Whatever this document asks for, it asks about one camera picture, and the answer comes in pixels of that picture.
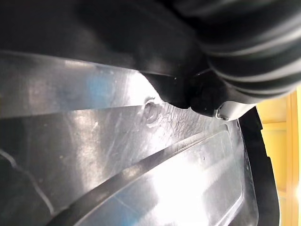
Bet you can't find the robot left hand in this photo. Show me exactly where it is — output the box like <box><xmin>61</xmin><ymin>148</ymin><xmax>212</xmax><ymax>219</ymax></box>
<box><xmin>0</xmin><ymin>0</ymin><xmax>301</xmax><ymax>121</ymax></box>

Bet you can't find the black plastic housing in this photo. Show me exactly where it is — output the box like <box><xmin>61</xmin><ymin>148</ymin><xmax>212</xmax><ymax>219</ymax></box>
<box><xmin>0</xmin><ymin>50</ymin><xmax>281</xmax><ymax>226</ymax></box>

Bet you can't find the yellow shelf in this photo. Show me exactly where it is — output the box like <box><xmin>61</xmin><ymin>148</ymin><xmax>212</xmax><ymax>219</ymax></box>
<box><xmin>255</xmin><ymin>90</ymin><xmax>301</xmax><ymax>226</ymax></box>

